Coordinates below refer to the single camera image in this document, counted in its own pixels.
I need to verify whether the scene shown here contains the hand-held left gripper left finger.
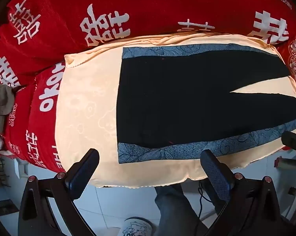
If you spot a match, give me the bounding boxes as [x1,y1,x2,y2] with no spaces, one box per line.
[18,149,100,236]

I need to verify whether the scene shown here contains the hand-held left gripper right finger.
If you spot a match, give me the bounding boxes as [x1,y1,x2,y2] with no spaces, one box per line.
[200,149,290,236]

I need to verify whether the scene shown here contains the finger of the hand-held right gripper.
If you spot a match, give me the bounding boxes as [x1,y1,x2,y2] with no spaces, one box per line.
[281,131,296,158]

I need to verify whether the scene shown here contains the black pants with blue trim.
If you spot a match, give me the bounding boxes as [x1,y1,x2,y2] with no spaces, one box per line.
[116,43,296,164]

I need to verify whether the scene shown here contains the person's leg in jeans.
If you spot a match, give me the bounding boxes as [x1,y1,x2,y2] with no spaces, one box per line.
[154,184,213,236]

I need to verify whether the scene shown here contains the peach patterned cloth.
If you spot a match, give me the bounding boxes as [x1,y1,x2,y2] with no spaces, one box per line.
[54,32,296,188]

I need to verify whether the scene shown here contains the white printed slipper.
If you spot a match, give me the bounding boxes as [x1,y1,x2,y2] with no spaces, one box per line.
[119,216,153,236]

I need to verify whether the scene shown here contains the beige cloth bundle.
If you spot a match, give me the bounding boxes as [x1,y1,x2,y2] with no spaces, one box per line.
[0,82,16,134]

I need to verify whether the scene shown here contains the red printed blanket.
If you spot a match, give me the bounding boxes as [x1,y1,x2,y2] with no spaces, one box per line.
[0,0,296,173]

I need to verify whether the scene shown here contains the black cable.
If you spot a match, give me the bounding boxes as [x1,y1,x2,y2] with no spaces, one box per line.
[197,180,213,218]

